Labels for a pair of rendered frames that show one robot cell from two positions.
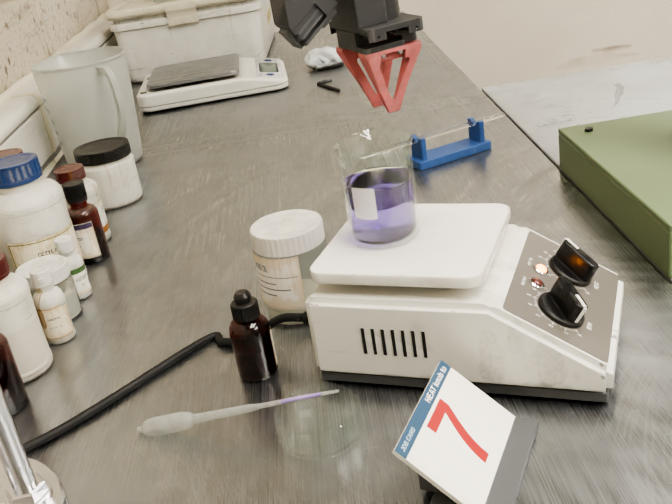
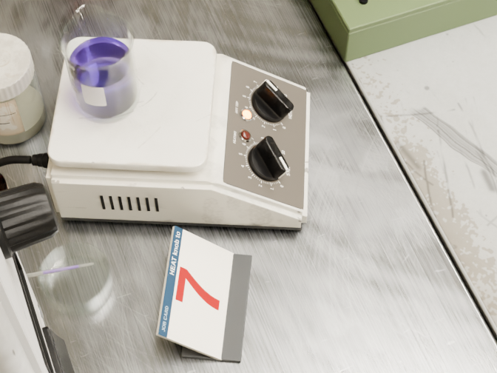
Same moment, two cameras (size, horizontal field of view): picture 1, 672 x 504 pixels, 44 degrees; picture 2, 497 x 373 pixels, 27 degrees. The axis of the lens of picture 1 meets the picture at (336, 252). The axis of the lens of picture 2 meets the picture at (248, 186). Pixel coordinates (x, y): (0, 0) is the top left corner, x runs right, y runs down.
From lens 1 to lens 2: 0.41 m
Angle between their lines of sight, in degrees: 37
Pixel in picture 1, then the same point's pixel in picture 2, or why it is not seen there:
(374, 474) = (132, 324)
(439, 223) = (154, 77)
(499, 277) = (215, 139)
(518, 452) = (239, 292)
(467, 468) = (207, 322)
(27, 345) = not seen: outside the picture
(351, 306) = (91, 183)
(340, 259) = (74, 138)
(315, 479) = (86, 334)
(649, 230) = (329, 13)
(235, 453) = not seen: hidden behind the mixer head
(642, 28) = not seen: outside the picture
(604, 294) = (296, 123)
